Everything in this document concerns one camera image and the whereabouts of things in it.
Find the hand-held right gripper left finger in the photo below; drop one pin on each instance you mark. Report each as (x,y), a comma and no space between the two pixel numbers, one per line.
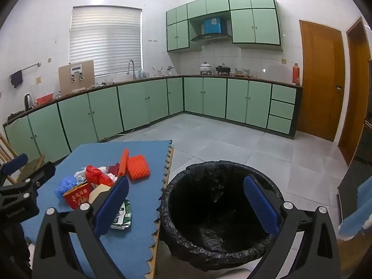
(112,206)

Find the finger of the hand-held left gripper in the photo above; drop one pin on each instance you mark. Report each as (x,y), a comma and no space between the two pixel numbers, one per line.
(37,177)
(14,163)

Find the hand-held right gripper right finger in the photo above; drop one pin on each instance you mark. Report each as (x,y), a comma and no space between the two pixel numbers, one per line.
(261,206)

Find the green and blue milk pack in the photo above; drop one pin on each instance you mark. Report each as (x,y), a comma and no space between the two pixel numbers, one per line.
(123,218)

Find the white tissue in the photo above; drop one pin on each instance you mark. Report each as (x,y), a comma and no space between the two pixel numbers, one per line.
(80,176)

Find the trash bin with black bag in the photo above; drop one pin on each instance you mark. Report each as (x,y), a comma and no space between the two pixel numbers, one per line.
(209,209)

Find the wooden chair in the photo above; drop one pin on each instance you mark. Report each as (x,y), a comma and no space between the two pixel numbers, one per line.
(33,164)

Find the crumpled blue plastic bag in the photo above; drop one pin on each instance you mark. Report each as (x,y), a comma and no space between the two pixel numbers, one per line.
(66,187)

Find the red plastic bag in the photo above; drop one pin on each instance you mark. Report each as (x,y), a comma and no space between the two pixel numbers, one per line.
(97,175)

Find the red paper box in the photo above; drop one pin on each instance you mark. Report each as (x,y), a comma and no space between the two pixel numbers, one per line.
(77,199)

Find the crumpled white printed wrapper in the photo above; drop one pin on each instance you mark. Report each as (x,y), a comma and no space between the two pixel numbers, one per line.
(102,170)

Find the dark red wrapper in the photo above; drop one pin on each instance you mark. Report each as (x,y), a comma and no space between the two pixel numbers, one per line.
(114,168)

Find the orange carrot-shaped piece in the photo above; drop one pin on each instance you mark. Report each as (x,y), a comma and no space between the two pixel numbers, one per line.
(124,162)

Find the orange plastic basket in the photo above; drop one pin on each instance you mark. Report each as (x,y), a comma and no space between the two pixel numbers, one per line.
(139,167)

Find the steel kettle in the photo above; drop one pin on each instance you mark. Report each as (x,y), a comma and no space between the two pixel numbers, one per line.
(28,101)

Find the red plastic basin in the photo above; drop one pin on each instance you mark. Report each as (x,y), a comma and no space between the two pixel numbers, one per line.
(45,99)

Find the wooden table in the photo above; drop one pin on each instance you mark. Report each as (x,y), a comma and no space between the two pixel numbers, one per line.
(170,165)

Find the dark towel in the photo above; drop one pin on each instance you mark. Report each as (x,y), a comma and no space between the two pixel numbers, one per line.
(16,79)

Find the black flat panel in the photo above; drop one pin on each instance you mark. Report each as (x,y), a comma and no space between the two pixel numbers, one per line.
(348,186)

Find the cardboard box on counter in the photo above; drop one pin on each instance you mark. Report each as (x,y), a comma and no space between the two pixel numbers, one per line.
(65,81)

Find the green base cabinet row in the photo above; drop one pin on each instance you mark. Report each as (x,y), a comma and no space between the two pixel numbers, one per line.
(145,101)

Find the red fire extinguisher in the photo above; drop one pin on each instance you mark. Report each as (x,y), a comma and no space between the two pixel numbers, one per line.
(296,75)

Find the glass jar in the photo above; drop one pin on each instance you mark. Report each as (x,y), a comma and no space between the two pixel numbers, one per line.
(246,71)
(237,71)

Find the wooden door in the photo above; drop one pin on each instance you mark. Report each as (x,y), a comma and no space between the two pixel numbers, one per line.
(357,93)
(319,78)

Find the black wok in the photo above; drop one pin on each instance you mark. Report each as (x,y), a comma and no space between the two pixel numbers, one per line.
(223,69)

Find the utensil holder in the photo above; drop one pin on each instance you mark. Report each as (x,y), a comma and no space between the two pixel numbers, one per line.
(158,72)

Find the metal faucet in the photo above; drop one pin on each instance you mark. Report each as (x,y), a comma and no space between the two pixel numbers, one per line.
(131,64)

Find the white cooking pot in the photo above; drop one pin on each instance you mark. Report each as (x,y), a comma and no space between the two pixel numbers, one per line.
(205,67)

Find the white window blind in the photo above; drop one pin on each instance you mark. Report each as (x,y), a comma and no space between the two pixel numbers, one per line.
(106,40)

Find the range hood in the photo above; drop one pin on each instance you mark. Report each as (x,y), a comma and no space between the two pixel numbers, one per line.
(210,37)

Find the blue box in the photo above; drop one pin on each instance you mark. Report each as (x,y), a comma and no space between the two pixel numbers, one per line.
(213,25)

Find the metal towel rail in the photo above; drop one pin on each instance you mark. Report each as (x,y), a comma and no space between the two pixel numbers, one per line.
(30,66)

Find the green wall cabinet row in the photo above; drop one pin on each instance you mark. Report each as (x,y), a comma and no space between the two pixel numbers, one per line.
(261,26)

